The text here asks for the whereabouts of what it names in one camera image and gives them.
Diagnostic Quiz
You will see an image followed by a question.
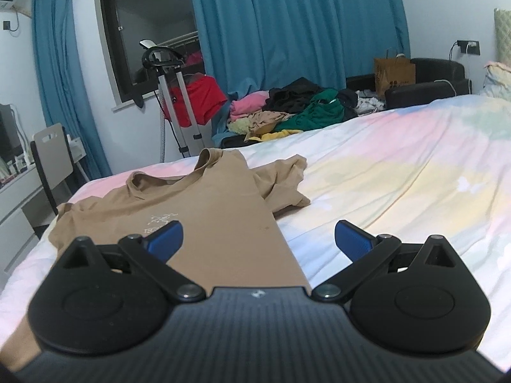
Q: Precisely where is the pastel pillow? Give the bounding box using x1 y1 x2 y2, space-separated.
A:
479 61 511 102

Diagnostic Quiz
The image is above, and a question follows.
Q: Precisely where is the blue curtain right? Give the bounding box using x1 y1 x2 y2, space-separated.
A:
186 0 412 96

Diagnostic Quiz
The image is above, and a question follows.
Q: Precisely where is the pink garment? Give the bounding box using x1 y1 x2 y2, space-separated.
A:
230 91 269 121

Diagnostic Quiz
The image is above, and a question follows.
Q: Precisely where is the wall power outlet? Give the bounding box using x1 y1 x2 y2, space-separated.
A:
456 40 481 56

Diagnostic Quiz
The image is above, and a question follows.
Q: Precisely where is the green garment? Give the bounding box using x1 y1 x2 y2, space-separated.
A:
274 88 358 132

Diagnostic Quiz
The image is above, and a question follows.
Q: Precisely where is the pastel tie-dye bed sheet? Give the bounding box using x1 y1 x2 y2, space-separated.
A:
1 95 510 371

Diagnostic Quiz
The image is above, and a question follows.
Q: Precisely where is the brown paper bag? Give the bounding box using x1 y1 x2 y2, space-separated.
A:
373 53 416 100

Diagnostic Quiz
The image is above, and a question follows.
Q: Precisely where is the yellow garment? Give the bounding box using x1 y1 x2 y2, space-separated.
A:
260 130 302 142

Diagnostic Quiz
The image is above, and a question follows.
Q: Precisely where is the black garment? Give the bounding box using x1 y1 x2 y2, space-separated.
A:
263 77 358 114

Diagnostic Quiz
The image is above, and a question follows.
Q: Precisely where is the beige garment on pile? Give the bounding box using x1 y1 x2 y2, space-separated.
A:
245 111 293 141

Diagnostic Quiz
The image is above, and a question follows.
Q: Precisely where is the dark window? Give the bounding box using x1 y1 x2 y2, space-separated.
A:
99 0 203 103

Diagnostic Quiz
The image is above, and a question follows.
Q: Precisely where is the blue curtain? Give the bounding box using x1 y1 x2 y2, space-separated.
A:
32 0 112 179
186 0 412 96

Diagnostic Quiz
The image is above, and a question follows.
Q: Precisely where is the blue curtain left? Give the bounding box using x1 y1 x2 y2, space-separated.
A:
32 0 112 179

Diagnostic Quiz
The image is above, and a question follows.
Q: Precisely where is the black sofa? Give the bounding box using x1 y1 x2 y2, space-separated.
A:
347 58 472 109

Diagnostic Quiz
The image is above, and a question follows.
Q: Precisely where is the quilted headboard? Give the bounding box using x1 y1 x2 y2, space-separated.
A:
494 9 511 66

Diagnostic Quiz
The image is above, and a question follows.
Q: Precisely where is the tan t-shirt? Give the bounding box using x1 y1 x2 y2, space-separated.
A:
1 150 310 382

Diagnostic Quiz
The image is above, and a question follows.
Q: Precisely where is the red garment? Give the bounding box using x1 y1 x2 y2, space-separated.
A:
169 73 228 128

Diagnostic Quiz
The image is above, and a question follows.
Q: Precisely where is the grey chair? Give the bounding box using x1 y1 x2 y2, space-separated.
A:
29 123 90 215

